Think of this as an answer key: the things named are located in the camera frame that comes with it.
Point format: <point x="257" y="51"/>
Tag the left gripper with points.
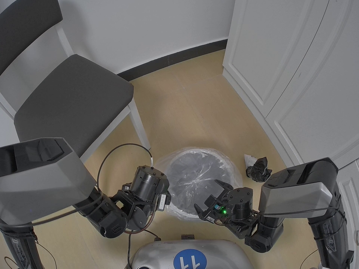
<point x="162" y="202"/>

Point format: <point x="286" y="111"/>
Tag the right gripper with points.
<point x="211" y="218"/>

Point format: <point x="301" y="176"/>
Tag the clear plastic bag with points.
<point x="161" y="164"/>

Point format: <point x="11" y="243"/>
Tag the black plastic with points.
<point x="258" y="169"/>

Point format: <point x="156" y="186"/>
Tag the white printed wrapper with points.
<point x="249" y="159"/>

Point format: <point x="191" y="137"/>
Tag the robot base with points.
<point x="190" y="251"/>

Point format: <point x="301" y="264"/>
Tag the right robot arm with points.
<point x="294" y="192"/>

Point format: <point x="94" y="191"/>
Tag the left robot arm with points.
<point x="42" y="183"/>

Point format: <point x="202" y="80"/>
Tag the white trash bin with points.
<point x="196" y="161"/>

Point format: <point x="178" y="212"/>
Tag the grey cushioned white chair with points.
<point x="70" y="94"/>

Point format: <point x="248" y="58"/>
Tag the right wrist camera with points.
<point x="214" y="203"/>

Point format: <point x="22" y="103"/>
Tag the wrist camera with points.
<point x="162" y="185"/>
<point x="214" y="203"/>

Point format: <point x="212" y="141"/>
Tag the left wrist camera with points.
<point x="162" y="185"/>

